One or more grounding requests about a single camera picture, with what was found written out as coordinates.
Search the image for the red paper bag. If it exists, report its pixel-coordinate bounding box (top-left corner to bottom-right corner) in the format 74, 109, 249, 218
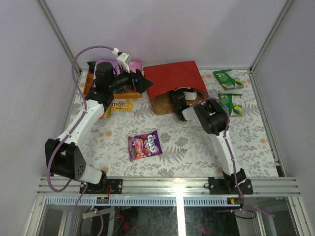
143, 61, 209, 116

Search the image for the yellow chocolate candy packet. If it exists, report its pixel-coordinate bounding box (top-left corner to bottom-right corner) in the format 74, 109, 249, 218
111, 102, 133, 111

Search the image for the green snack packet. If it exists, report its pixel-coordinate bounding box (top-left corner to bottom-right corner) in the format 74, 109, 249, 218
213, 69, 245, 89
218, 93, 244, 117

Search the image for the purple candy packet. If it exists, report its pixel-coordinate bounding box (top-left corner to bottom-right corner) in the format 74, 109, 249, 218
128, 130, 163, 161

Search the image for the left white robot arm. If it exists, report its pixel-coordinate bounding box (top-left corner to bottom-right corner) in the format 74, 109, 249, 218
45, 62, 153, 194

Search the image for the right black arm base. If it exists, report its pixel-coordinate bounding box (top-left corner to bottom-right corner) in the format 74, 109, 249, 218
208, 168, 253, 195

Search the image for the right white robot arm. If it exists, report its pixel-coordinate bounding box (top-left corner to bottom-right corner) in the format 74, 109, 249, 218
169, 89, 247, 194

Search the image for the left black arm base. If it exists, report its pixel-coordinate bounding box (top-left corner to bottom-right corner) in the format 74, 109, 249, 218
85, 178, 123, 195

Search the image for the orange wooden tray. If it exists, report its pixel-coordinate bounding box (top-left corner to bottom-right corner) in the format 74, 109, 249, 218
83, 66, 142, 99

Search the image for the purple folded cloth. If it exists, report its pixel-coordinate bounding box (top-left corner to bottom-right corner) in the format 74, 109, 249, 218
94, 59, 142, 72

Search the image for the floral table mat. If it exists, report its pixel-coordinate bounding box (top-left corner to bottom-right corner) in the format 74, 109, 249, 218
80, 70, 278, 177

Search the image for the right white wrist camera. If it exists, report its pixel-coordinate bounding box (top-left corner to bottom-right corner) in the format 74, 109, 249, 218
184, 91, 197, 101

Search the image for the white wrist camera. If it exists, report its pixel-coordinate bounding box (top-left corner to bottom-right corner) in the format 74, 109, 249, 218
116, 52, 132, 73
184, 91, 197, 101

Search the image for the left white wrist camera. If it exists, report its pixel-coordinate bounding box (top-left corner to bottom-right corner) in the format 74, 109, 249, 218
116, 52, 132, 73

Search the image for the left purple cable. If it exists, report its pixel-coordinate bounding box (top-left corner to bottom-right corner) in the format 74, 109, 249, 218
46, 45, 124, 236

